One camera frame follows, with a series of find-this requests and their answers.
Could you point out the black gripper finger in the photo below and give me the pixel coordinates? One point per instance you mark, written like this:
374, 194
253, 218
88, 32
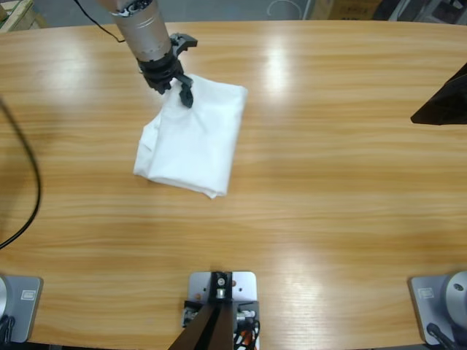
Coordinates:
448, 105

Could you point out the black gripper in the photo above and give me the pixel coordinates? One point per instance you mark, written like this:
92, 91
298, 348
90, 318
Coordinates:
162, 69

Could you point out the white t-shirt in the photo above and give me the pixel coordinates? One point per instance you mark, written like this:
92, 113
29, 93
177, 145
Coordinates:
197, 146

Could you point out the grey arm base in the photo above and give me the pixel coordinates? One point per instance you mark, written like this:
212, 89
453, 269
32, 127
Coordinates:
430, 302
25, 313

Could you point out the grey metal equipment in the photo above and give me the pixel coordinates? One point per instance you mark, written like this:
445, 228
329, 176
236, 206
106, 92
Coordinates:
408, 9

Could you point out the cardboard box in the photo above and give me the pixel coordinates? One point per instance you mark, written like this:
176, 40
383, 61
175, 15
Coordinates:
343, 7

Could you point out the wooden crate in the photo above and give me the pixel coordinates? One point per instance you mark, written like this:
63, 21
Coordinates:
18, 14

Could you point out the small electronics module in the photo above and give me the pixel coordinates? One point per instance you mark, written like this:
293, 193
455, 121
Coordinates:
246, 313
189, 315

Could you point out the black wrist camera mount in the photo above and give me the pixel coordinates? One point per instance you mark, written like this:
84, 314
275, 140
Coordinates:
182, 40

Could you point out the white mount plate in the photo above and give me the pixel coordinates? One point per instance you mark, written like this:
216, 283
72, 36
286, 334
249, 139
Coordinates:
244, 288

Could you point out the dark camera post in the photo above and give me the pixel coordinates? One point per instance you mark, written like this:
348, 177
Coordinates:
215, 328

